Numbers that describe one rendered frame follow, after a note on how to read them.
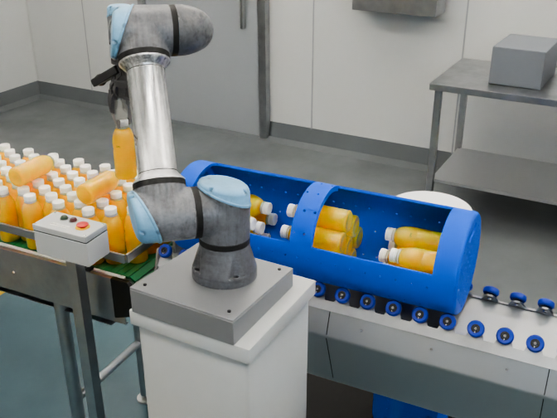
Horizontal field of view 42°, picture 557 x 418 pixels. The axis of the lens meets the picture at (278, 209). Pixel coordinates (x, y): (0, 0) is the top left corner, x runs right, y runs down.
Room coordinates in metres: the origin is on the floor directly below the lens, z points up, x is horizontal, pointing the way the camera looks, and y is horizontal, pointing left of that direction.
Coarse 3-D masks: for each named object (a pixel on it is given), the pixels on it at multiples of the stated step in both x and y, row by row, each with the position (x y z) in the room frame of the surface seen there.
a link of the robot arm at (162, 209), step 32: (128, 32) 1.58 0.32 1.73; (160, 32) 1.60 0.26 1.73; (128, 64) 1.56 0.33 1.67; (160, 64) 1.58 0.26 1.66; (160, 96) 1.53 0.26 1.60; (160, 128) 1.48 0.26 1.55; (160, 160) 1.44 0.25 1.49; (128, 192) 1.40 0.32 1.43; (160, 192) 1.39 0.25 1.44; (192, 192) 1.41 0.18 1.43; (160, 224) 1.35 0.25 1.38; (192, 224) 1.37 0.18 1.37
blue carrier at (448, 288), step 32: (256, 192) 2.12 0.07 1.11; (288, 192) 2.06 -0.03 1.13; (320, 192) 1.85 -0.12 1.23; (352, 192) 1.93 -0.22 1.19; (288, 224) 2.05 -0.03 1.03; (384, 224) 1.93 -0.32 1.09; (416, 224) 1.89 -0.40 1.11; (448, 224) 1.66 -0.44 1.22; (480, 224) 1.78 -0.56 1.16; (256, 256) 1.82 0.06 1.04; (288, 256) 1.77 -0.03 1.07; (320, 256) 1.72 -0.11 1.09; (352, 256) 1.69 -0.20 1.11; (448, 256) 1.59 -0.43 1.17; (352, 288) 1.72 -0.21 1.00; (384, 288) 1.65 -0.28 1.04; (416, 288) 1.60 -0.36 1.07; (448, 288) 1.57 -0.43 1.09
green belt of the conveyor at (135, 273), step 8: (0, 240) 2.19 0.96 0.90; (24, 248) 2.13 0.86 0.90; (152, 256) 2.07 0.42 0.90; (104, 264) 2.02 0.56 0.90; (120, 264) 2.02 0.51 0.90; (128, 264) 2.02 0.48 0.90; (136, 264) 2.02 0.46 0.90; (144, 264) 2.02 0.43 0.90; (152, 264) 2.03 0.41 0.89; (112, 272) 1.97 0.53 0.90; (120, 272) 1.97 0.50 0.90; (128, 272) 1.97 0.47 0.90; (136, 272) 1.97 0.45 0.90; (144, 272) 1.98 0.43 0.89; (152, 272) 2.00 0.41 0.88; (136, 280) 1.94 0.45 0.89
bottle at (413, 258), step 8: (408, 248) 1.71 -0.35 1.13; (416, 248) 1.70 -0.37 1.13; (400, 256) 1.69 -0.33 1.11; (408, 256) 1.68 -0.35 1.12; (416, 256) 1.67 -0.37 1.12; (424, 256) 1.67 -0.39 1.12; (432, 256) 1.66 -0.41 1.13; (400, 264) 1.69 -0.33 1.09; (408, 264) 1.67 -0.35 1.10; (416, 264) 1.66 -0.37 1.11; (424, 264) 1.65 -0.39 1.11; (432, 264) 1.65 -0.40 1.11; (424, 272) 1.65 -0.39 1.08; (432, 272) 1.64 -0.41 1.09
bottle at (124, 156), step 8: (120, 128) 2.10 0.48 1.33; (128, 128) 2.12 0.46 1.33; (120, 136) 2.09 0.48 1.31; (128, 136) 2.10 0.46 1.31; (120, 144) 2.08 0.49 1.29; (128, 144) 2.09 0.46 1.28; (120, 152) 2.09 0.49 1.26; (128, 152) 2.09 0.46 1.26; (120, 160) 2.09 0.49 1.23; (128, 160) 2.09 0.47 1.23; (120, 168) 2.09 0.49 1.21; (128, 168) 2.09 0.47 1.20; (136, 168) 2.12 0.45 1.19; (120, 176) 2.09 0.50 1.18; (128, 176) 2.09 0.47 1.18
